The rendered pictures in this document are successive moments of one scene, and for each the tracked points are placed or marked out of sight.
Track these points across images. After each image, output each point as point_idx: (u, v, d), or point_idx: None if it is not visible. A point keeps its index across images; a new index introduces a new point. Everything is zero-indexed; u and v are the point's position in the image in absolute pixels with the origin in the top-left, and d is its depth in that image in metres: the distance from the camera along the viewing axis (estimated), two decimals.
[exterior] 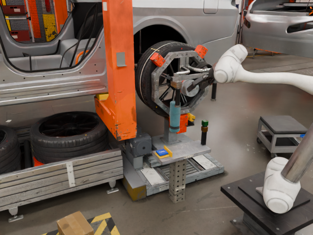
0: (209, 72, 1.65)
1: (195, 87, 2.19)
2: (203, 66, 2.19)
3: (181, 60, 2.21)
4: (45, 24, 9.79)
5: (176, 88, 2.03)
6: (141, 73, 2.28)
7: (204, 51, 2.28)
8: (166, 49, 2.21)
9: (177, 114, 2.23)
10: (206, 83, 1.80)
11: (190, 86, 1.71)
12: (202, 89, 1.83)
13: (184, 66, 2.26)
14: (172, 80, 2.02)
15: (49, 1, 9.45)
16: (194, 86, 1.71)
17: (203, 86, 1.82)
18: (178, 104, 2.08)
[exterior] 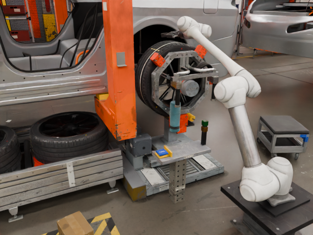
0: None
1: (195, 87, 2.19)
2: (203, 66, 2.19)
3: (181, 60, 2.21)
4: (45, 24, 9.79)
5: (176, 88, 2.03)
6: (141, 73, 2.28)
7: (204, 51, 2.28)
8: (166, 49, 2.21)
9: (177, 114, 2.23)
10: None
11: None
12: (162, 33, 2.21)
13: (184, 66, 2.26)
14: (172, 80, 2.02)
15: (49, 1, 9.45)
16: (167, 32, 2.18)
17: (164, 34, 2.20)
18: (178, 104, 2.08)
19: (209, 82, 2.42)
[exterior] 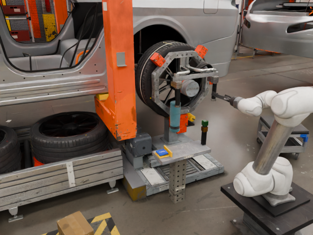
0: None
1: (195, 87, 2.19)
2: (203, 66, 2.19)
3: (181, 60, 2.21)
4: (45, 24, 9.79)
5: (176, 88, 2.03)
6: (147, 59, 2.26)
7: (204, 51, 2.28)
8: (178, 44, 2.25)
9: (177, 114, 2.23)
10: None
11: None
12: (214, 92, 2.11)
13: (184, 66, 2.26)
14: (172, 80, 2.02)
15: (49, 1, 9.45)
16: (231, 97, 2.13)
17: (214, 93, 2.10)
18: (178, 104, 2.08)
19: (209, 82, 2.42)
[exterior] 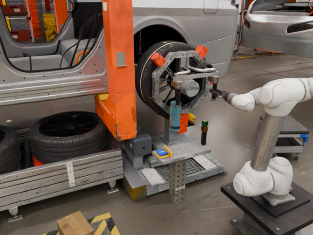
0: None
1: (195, 87, 2.20)
2: (203, 66, 2.19)
3: (182, 60, 2.21)
4: (45, 24, 9.79)
5: (177, 88, 2.03)
6: (147, 59, 2.26)
7: (205, 51, 2.28)
8: (178, 44, 2.25)
9: (177, 114, 2.23)
10: None
11: None
12: (211, 89, 2.22)
13: (185, 66, 2.26)
14: (173, 80, 2.03)
15: (49, 1, 9.45)
16: (219, 90, 2.19)
17: (212, 91, 2.21)
18: (179, 104, 2.09)
19: (209, 82, 2.42)
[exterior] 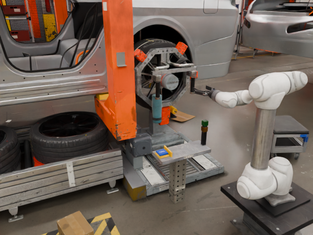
0: None
1: (174, 81, 2.36)
2: (182, 62, 2.36)
3: (162, 56, 2.38)
4: (45, 24, 9.79)
5: (156, 81, 2.20)
6: None
7: (184, 47, 2.45)
8: (159, 42, 2.42)
9: (158, 106, 2.40)
10: None
11: None
12: (194, 87, 2.25)
13: (165, 62, 2.43)
14: (152, 74, 2.19)
15: (49, 1, 9.45)
16: (211, 87, 2.26)
17: (195, 89, 2.24)
18: (158, 96, 2.25)
19: (190, 77, 2.59)
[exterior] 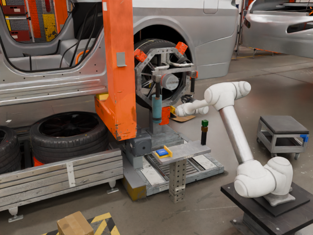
0: None
1: (174, 81, 2.36)
2: (182, 62, 2.36)
3: (162, 56, 2.38)
4: (45, 24, 9.79)
5: (156, 81, 2.20)
6: None
7: (184, 47, 2.45)
8: (159, 42, 2.42)
9: (158, 106, 2.40)
10: (182, 97, 2.67)
11: (183, 95, 2.68)
12: None
13: (165, 62, 2.43)
14: (152, 74, 2.19)
15: (49, 1, 9.45)
16: (182, 96, 2.65)
17: None
18: (158, 96, 2.25)
19: (190, 77, 2.59)
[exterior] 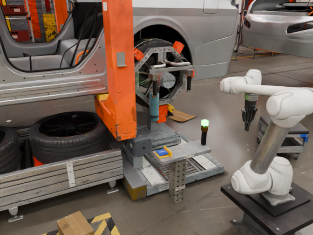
0: (255, 103, 1.91)
1: (172, 79, 2.41)
2: (179, 60, 2.41)
3: (159, 55, 2.43)
4: (45, 24, 9.79)
5: (153, 79, 2.25)
6: None
7: (181, 46, 2.50)
8: (157, 41, 2.47)
9: (155, 104, 2.45)
10: (248, 123, 1.96)
11: (249, 124, 1.98)
12: (245, 127, 2.00)
13: (162, 61, 2.47)
14: (149, 72, 2.24)
15: (49, 1, 9.45)
16: None
17: (247, 126, 1.98)
18: (155, 94, 2.30)
19: (187, 75, 2.64)
